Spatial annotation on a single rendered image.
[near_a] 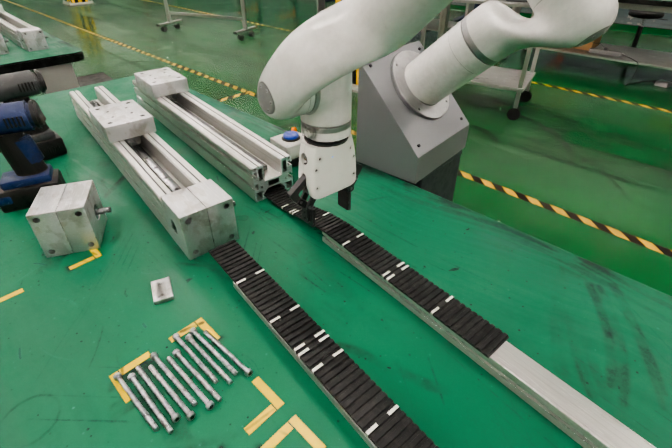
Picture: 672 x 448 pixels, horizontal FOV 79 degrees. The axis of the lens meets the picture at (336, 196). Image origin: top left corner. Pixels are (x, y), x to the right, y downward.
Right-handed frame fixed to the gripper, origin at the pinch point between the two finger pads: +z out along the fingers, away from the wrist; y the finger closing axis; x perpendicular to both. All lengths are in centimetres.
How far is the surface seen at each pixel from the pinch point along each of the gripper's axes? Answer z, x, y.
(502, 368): 3.4, -38.9, -2.1
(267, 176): 1.5, 20.4, -0.7
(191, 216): -2.9, 10.1, -21.9
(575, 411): 3.0, -47.5, -0.9
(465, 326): 2.8, -32.0, -0.6
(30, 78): -15, 73, -33
